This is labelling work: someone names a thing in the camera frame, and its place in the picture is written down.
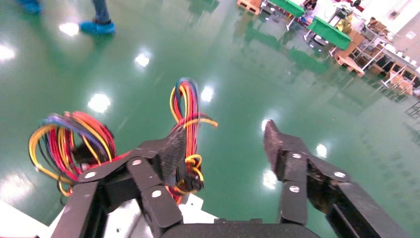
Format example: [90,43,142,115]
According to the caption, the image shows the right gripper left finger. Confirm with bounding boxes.
[51,126,188,238]

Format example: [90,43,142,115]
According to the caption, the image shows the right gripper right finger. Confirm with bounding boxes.
[263,119,411,238]

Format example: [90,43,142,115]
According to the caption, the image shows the wooden pallet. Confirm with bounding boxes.
[334,49,366,78]
[237,0,263,15]

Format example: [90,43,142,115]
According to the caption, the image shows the green cloth covered table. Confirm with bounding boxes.
[262,0,306,19]
[307,15,352,52]

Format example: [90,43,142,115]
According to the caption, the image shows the person wearing blue shoe covers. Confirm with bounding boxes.
[16,0,117,36]

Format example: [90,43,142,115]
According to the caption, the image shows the tan cardboard carton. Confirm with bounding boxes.
[367,17,388,34]

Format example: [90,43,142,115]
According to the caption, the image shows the black wire rack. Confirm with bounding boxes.
[405,100,420,119]

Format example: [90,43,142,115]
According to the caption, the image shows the white frame workstation desks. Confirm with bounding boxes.
[361,29,420,99]

